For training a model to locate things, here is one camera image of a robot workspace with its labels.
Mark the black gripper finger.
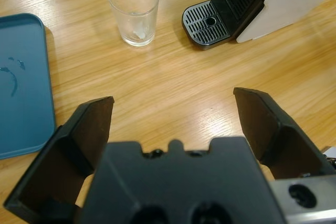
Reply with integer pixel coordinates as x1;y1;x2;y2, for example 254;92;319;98
3;95;116;222
233;87;336;182

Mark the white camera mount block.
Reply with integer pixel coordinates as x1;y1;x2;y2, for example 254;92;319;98
321;145;336;169

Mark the teal plastic tray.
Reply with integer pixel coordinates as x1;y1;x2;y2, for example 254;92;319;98
0;13;57;161

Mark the clear drinking glass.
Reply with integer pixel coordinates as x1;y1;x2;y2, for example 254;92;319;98
106;0;161;48

